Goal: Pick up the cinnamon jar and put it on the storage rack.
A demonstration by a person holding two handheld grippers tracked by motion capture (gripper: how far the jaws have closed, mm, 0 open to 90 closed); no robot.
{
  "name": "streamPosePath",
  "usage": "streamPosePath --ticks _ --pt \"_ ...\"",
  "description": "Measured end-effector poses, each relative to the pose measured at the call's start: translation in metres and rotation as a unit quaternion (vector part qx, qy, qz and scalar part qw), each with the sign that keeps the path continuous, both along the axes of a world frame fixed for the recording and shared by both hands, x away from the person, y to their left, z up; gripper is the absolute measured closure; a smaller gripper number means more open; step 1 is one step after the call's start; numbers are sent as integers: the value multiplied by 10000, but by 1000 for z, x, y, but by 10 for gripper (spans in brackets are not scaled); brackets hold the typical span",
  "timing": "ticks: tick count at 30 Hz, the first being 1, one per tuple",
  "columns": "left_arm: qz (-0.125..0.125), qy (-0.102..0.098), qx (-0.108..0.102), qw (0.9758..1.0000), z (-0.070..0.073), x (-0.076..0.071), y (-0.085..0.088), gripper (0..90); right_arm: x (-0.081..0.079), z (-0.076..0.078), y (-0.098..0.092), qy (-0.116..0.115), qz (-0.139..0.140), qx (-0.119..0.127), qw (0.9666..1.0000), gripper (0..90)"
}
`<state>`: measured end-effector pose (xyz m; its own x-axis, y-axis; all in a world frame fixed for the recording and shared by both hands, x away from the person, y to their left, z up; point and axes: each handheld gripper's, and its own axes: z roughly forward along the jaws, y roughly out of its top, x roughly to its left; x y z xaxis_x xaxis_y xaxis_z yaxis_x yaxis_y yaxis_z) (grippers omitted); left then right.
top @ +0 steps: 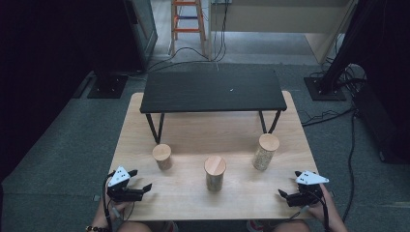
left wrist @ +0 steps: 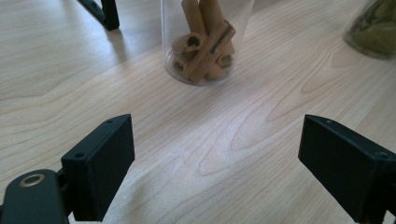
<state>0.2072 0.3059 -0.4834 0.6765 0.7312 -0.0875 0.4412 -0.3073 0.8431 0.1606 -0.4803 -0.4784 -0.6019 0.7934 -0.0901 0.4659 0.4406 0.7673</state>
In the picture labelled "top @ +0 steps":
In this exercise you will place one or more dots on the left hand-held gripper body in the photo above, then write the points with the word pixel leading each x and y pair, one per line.
pixel 124 194

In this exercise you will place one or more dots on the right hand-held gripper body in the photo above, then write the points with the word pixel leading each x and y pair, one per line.
pixel 306 197

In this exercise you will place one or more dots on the short glass jar wooden lid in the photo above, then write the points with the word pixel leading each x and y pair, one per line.
pixel 162 154

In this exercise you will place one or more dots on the tall glass jar with grains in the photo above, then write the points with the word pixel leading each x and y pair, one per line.
pixel 266 148

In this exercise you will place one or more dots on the glass jar with brown sticks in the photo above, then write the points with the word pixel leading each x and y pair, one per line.
pixel 215 167

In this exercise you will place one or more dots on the black shelf with metal legs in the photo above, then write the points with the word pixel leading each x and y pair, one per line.
pixel 212 92

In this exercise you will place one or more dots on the person's right hand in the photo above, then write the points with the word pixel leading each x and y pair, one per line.
pixel 327 211

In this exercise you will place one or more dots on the person's left hand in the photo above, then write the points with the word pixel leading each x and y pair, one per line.
pixel 106 214

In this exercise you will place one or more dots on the grey tape strip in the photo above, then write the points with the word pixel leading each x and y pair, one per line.
pixel 331 193
pixel 96 197

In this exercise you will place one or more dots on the person's right leg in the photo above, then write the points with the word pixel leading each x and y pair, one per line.
pixel 286 226

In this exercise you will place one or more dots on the person's leg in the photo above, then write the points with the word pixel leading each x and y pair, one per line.
pixel 141 226
pixel 286 226

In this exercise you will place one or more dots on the person's left leg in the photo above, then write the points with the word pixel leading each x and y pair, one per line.
pixel 141 226

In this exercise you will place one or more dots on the red and white shoe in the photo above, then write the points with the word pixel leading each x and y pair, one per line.
pixel 254 226

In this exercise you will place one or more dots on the black square stand base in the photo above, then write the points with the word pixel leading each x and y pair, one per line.
pixel 325 93
pixel 108 86

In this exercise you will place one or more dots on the black box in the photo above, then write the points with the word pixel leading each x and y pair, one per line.
pixel 383 129

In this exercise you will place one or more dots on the beige desk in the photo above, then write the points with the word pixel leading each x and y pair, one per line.
pixel 277 16

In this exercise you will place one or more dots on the wooden ladder with orange rungs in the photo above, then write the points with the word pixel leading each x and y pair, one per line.
pixel 188 19

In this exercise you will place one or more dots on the black slanted stand post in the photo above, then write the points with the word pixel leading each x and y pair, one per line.
pixel 348 42

